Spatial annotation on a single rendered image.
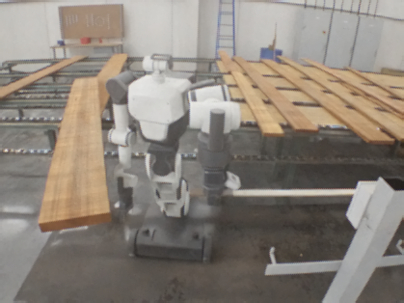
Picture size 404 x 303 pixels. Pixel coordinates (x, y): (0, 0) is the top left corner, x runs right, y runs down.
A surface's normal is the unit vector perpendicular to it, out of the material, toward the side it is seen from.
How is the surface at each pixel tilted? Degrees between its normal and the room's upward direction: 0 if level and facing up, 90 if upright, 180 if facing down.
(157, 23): 89
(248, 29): 88
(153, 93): 49
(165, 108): 94
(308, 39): 90
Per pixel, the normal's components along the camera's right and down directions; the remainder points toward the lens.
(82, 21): 0.02, 0.46
